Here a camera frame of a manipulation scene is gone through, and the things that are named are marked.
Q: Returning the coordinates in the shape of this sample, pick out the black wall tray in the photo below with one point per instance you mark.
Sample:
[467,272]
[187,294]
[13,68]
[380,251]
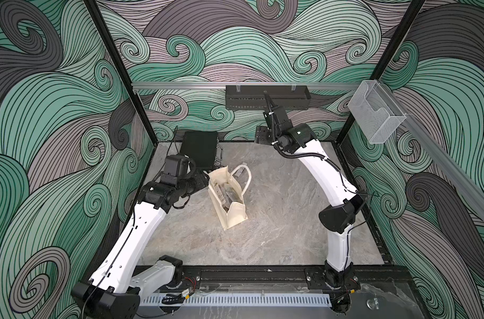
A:
[256,97]

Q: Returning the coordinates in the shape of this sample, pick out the aluminium rail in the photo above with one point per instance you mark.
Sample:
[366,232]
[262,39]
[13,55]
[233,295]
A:
[189,85]
[427,126]

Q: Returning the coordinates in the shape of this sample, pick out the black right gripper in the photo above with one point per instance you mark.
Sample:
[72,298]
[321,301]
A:
[260,135]

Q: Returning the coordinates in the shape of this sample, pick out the clear acrylic wall holder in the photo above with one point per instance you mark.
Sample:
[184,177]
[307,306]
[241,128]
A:
[376,111]

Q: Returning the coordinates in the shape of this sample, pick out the black case with latches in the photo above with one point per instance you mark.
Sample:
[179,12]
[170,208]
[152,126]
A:
[201,147]

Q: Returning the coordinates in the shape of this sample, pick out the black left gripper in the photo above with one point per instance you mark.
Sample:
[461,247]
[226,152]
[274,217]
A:
[199,180]

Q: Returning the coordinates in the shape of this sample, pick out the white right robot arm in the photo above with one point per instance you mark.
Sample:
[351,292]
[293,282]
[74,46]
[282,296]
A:
[344,200]

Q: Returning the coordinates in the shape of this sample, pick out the black enclosure corner post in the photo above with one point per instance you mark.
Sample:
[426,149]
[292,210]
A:
[395,42]

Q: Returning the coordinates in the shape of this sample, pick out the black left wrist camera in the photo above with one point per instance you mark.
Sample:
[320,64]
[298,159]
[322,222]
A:
[177,167]

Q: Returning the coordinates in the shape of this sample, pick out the white slotted cable duct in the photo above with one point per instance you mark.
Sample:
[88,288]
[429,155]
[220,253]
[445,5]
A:
[245,300]

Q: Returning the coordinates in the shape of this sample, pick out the black left corner post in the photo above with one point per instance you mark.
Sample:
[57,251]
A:
[102,28]

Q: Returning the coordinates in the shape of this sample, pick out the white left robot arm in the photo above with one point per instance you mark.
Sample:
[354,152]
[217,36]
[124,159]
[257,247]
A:
[114,290]

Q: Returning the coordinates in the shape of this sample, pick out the aluminium back rail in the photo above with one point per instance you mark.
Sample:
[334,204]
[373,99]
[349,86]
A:
[189,85]

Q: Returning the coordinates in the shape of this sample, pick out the cream canvas tote bag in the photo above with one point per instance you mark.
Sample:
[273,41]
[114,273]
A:
[237,213]

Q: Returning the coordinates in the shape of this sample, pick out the clear compass case green label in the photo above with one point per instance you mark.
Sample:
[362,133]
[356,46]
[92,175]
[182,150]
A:
[228,195]

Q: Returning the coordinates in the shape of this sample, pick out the aluminium right rail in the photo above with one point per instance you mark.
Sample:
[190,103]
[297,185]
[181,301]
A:
[427,126]

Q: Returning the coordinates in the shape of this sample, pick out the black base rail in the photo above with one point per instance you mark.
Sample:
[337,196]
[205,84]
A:
[315,277]

